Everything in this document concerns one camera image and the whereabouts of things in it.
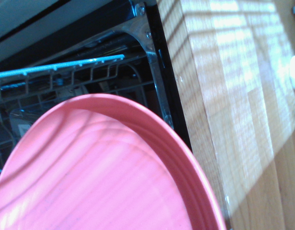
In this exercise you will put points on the wooden countertop slab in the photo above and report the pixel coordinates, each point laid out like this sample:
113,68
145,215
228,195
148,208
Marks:
233,95

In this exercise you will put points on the orange-pink plastic plate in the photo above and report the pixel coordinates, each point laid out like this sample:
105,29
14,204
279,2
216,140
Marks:
102,172

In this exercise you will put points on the stainless steel dishwasher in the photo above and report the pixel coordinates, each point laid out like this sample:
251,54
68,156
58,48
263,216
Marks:
152,48

